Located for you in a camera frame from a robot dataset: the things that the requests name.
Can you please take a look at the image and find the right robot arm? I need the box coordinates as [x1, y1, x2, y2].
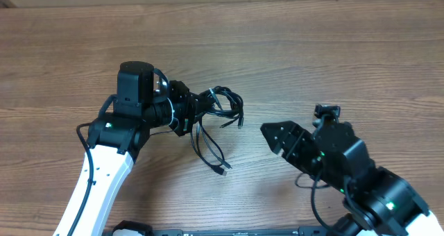
[260, 121, 443, 235]

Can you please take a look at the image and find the black USB cable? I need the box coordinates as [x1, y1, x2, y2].
[189, 85, 245, 177]

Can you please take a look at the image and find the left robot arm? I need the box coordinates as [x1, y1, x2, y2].
[54, 61, 214, 235]

